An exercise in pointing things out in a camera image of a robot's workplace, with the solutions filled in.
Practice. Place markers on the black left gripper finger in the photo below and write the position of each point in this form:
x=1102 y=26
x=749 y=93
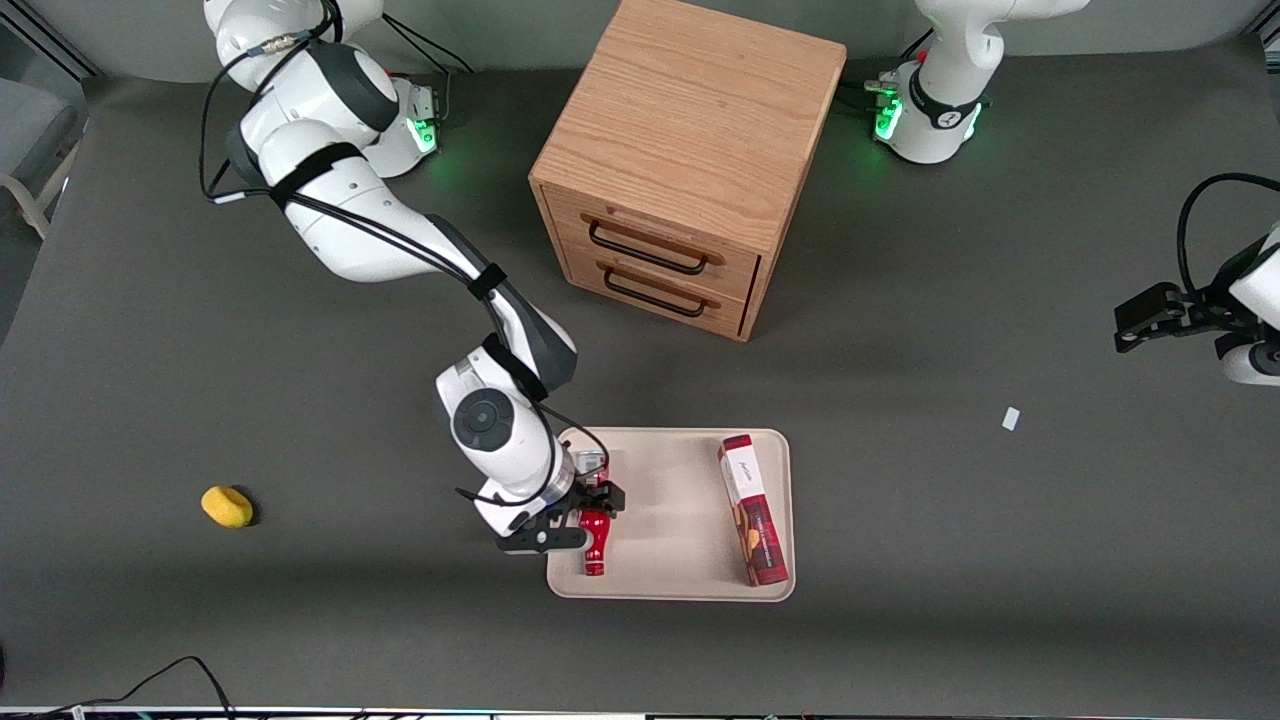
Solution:
x=1160 y=329
x=1150 y=305

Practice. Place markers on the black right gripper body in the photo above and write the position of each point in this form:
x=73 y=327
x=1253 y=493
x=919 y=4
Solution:
x=597 y=497

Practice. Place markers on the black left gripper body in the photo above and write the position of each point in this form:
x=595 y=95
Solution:
x=1208 y=304

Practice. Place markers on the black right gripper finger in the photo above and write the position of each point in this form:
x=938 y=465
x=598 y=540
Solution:
x=612 y=498
x=579 y=510

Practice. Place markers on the red coke bottle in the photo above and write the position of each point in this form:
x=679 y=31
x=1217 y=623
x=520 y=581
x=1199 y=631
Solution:
x=596 y=540

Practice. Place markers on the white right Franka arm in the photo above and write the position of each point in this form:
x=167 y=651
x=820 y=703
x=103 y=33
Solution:
x=350 y=220

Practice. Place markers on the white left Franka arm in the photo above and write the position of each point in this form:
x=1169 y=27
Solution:
x=950 y=70

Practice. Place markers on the beige rectangular tray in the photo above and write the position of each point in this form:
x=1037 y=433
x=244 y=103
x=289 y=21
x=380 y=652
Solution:
x=670 y=520

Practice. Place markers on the red plaid cookie box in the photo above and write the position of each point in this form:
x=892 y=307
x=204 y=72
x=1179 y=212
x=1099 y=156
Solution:
x=752 y=505

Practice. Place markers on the small white paper scrap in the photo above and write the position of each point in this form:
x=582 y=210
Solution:
x=1011 y=419

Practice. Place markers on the wooden drawer front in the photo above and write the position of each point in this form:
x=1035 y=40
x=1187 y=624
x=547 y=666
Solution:
x=740 y=270
x=730 y=312

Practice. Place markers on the yellow lemon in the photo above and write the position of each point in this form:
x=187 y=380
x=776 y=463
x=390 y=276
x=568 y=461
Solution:
x=227 y=506

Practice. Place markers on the wooden drawer cabinet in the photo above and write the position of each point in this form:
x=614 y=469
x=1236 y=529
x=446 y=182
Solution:
x=690 y=110

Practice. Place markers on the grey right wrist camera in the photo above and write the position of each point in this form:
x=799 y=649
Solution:
x=505 y=515

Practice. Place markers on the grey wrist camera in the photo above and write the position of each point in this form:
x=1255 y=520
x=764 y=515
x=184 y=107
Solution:
x=1255 y=362
x=505 y=515

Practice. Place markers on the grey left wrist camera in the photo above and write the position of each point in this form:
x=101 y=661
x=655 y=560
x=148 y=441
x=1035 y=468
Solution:
x=1255 y=362

